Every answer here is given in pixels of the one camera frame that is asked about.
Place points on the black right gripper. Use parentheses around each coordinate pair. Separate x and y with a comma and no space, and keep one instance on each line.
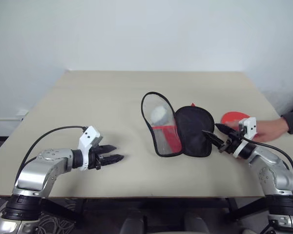
(230,143)

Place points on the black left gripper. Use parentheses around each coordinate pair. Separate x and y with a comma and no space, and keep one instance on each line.
(95,158)

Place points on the red object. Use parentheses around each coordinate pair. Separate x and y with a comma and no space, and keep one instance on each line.
(230,117)

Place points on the black clear zipper pouch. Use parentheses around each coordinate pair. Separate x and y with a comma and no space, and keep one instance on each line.
(193,131)

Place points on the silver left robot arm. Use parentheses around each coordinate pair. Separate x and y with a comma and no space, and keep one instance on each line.
(39,168)

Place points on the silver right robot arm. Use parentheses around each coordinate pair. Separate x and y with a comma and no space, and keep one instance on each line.
(271,168)

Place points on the person's bare hand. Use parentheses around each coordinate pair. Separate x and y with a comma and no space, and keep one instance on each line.
(271,130)

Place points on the white ball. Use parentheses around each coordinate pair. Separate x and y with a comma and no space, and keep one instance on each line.
(158,114)

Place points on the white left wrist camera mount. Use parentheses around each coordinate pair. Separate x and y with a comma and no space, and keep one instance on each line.
(88,137)

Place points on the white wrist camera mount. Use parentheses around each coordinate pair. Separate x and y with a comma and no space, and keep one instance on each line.
(250,125)
(88,137)

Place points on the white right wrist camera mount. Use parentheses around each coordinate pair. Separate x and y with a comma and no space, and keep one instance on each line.
(250,125)

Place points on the white wall box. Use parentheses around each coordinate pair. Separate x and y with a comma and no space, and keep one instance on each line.
(22,114)

